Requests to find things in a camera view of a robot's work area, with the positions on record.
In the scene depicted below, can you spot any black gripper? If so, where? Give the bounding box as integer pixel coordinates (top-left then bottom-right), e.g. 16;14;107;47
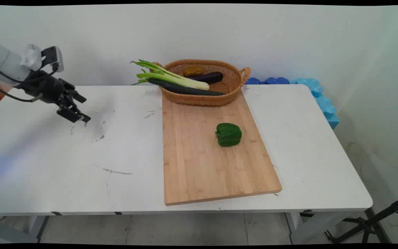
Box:
15;70;91;123

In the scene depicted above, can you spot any brown potato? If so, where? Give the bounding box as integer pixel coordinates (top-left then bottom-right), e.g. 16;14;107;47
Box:
182;65;205;78

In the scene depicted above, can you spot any green celery stalk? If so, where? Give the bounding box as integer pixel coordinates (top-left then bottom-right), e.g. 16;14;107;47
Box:
130;59;210;91

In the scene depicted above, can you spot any dark green cucumber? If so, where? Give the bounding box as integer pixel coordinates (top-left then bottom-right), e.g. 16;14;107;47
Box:
147;78;227;96

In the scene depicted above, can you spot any wooden cutting board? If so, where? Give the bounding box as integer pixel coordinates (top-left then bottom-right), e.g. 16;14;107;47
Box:
162;89;283;206

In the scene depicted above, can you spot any purple eggplant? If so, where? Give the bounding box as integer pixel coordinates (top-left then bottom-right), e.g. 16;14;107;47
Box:
189;72;224;84

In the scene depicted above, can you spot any green bell pepper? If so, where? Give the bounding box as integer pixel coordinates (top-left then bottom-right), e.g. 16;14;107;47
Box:
215;123;243;147

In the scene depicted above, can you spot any woven wicker basket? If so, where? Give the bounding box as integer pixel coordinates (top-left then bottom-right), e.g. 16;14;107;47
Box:
150;59;251;107

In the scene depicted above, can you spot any light blue foam mat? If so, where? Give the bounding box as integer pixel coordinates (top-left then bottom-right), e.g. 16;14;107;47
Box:
289;78;340;130

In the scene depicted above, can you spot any white table leg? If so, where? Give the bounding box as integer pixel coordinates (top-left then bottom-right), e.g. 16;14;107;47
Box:
285;212;352;245

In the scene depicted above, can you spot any black tripod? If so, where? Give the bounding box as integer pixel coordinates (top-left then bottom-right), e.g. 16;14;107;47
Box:
323;195;398;244

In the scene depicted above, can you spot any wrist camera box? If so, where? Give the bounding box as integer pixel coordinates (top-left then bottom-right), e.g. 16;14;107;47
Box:
41;46;64;73

